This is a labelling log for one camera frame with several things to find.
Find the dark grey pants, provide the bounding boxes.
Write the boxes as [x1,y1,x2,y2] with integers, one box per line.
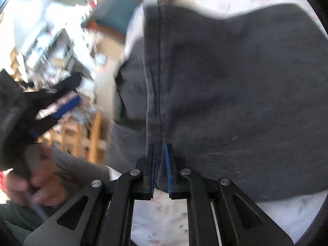
[107,4,327,202]

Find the person's left hand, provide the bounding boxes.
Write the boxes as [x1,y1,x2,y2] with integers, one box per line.
[6,143,67,207]

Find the white floral bed sheet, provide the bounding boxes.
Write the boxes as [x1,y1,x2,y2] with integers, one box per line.
[107,0,327,245]

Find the wooden shelf rack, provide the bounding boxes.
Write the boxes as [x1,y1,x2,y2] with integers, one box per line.
[10,48,105,164]

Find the teal and orange garment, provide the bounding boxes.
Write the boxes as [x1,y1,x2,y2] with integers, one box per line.
[81,0,142,43]

